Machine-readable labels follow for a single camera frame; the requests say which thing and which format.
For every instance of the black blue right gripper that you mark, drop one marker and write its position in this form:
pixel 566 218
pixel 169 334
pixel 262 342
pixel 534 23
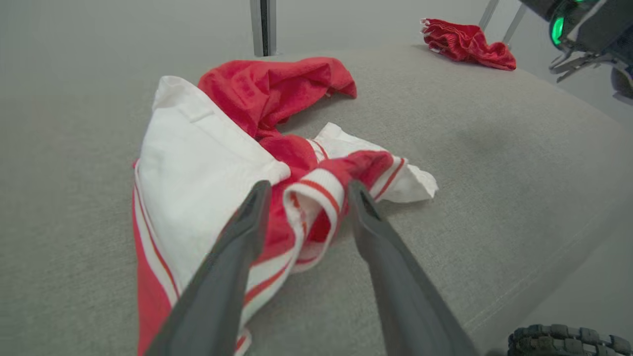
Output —
pixel 598 27

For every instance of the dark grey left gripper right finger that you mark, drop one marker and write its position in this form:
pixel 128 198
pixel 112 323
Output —
pixel 405 296

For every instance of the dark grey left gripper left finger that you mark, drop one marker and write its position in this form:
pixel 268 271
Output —
pixel 217 296

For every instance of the red shorts with white stripe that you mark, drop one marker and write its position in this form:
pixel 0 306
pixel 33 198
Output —
pixel 465 44

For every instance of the red white jersey shirt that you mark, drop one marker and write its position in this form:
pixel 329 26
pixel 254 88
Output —
pixel 198 173

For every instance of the thin grey metal bar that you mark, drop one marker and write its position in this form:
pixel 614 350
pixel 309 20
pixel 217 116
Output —
pixel 514 24
pixel 488 14

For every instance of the grey partition post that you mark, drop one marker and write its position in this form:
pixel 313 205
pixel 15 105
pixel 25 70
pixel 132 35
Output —
pixel 262 27

